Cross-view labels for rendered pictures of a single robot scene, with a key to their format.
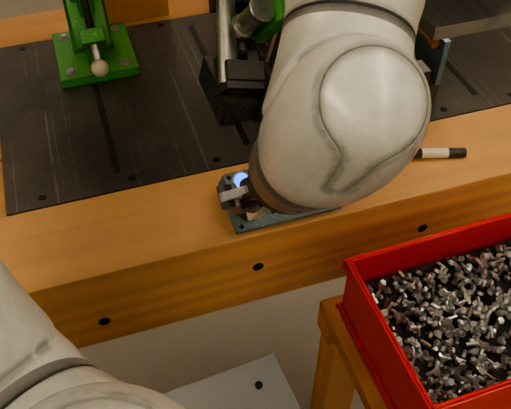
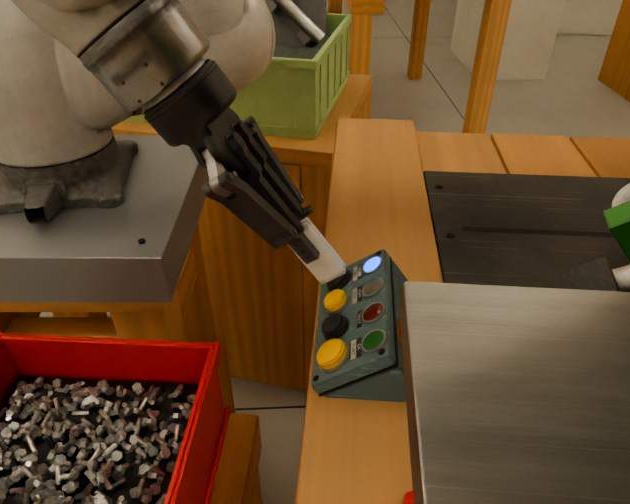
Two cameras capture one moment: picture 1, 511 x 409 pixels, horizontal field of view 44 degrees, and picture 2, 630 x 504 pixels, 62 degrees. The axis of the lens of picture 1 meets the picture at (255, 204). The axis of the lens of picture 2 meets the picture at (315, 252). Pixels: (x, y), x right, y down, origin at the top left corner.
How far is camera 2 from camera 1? 0.84 m
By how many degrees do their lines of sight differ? 77
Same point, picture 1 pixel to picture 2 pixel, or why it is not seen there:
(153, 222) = (375, 238)
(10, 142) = (527, 178)
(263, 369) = (152, 248)
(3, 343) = not seen: outside the picture
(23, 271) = (354, 172)
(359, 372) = not seen: hidden behind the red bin
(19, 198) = (442, 176)
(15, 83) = not seen: outside the picture
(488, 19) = (414, 423)
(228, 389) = (155, 227)
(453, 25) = (406, 319)
